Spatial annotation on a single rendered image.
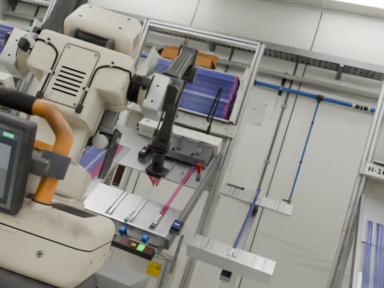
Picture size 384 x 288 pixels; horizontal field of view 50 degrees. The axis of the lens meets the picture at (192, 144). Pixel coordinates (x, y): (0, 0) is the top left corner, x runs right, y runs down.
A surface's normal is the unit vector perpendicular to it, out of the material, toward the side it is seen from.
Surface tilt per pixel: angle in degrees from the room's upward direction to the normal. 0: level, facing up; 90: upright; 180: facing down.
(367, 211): 44
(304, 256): 90
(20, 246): 90
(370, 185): 90
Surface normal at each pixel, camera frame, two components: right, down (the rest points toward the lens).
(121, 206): 0.07, -0.82
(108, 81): 0.04, -0.26
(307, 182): -0.22, -0.21
